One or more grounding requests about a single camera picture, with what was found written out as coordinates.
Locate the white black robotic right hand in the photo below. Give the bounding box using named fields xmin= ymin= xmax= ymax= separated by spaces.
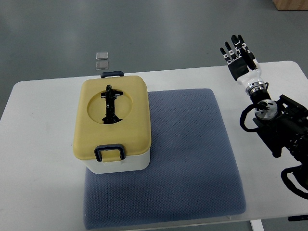
xmin=220 ymin=35 xmax=265 ymax=90

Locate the yellow box lid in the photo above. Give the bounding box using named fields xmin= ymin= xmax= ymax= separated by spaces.
xmin=73 ymin=76 xmax=151 ymax=162

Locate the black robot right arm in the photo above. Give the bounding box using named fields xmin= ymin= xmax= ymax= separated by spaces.
xmin=239 ymin=82 xmax=308 ymax=199

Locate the wooden box corner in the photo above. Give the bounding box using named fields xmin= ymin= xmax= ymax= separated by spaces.
xmin=272 ymin=0 xmax=308 ymax=11

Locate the white storage box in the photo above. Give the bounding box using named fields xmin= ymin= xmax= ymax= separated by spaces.
xmin=82 ymin=149 xmax=150 ymax=174

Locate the blue grey fabric mat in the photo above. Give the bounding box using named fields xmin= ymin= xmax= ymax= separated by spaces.
xmin=84 ymin=89 xmax=246 ymax=230

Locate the upper metal floor plate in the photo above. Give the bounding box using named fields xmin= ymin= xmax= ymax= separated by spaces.
xmin=96 ymin=51 xmax=108 ymax=60

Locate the white table leg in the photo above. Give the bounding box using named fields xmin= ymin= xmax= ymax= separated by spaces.
xmin=250 ymin=219 xmax=264 ymax=231

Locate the black bracket at table edge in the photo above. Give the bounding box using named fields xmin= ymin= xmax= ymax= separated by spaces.
xmin=288 ymin=215 xmax=308 ymax=222

